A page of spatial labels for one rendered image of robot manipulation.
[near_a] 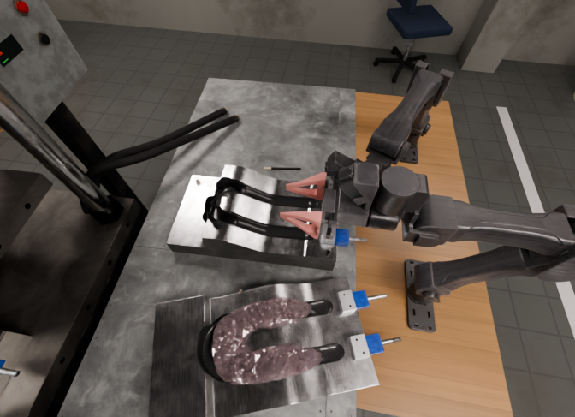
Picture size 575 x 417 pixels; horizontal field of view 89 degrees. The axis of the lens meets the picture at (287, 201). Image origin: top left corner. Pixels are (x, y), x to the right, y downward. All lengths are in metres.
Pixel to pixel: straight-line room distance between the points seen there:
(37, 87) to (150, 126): 1.64
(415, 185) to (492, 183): 2.04
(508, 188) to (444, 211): 2.00
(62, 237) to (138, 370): 0.52
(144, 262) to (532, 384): 1.83
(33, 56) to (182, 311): 0.79
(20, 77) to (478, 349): 1.39
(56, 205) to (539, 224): 1.33
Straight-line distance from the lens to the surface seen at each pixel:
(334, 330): 0.81
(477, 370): 0.98
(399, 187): 0.46
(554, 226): 0.64
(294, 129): 1.24
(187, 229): 0.94
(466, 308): 1.01
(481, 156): 2.65
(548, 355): 2.11
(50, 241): 1.23
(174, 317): 0.80
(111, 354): 0.97
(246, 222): 0.86
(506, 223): 0.59
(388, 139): 0.71
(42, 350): 1.09
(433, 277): 0.80
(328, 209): 0.49
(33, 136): 0.91
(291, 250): 0.83
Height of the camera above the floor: 1.65
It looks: 57 degrees down
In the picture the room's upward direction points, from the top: straight up
